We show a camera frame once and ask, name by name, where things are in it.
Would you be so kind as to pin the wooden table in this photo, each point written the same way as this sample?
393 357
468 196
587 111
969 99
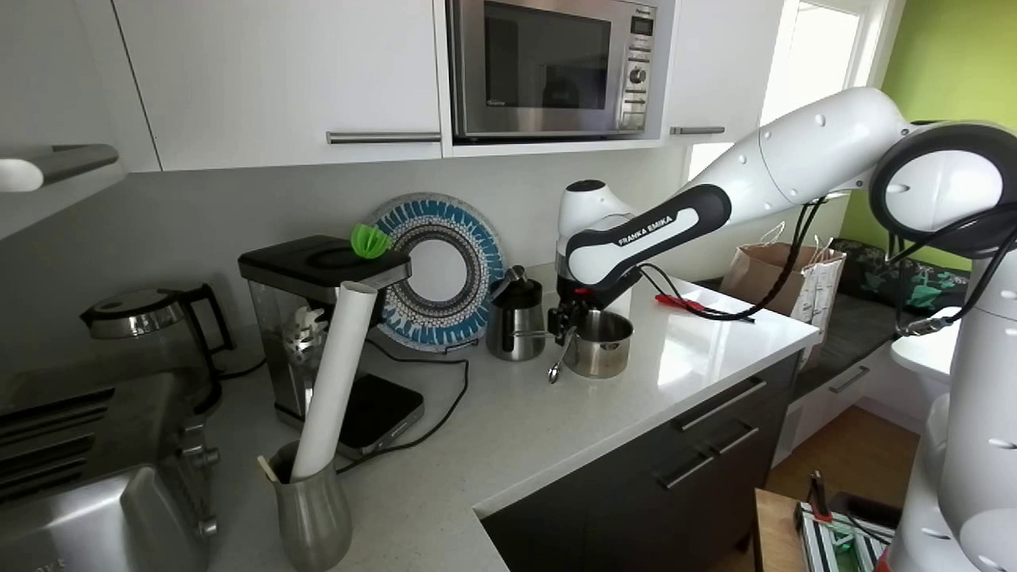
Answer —
779 541

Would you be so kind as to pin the black coffee machine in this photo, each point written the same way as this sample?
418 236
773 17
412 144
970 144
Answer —
288 318

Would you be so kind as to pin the assorted hand tools pile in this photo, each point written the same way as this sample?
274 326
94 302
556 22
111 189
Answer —
838 530

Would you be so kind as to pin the silver microwave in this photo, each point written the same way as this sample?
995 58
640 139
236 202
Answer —
551 66

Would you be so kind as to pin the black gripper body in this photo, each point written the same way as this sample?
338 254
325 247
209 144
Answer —
580 297

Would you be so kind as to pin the blue and white plate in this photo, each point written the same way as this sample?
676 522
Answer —
464 244

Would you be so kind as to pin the brown paper bag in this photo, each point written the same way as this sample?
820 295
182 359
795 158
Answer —
764 273

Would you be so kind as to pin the grey metal pitcher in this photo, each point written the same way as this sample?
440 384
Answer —
312 519

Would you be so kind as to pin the red object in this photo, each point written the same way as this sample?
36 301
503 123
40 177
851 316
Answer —
680 302

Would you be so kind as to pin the white drawer cabinet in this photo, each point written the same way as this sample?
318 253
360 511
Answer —
838 413

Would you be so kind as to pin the silver black kettle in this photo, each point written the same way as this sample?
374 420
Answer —
147 318

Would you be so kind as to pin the green plastic object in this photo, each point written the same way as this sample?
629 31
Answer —
371 244

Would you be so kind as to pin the silver black toaster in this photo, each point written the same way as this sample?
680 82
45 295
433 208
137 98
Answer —
64 447

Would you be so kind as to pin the dark drawer cabinet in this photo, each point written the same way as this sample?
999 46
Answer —
592 511

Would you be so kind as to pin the silver jug with black lid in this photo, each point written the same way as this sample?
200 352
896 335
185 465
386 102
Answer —
516 335

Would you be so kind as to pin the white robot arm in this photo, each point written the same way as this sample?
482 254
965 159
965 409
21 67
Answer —
805 159

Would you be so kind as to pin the white tube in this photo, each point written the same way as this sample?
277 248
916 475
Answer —
336 384

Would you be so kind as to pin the dark green patterned bag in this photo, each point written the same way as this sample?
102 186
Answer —
902 281

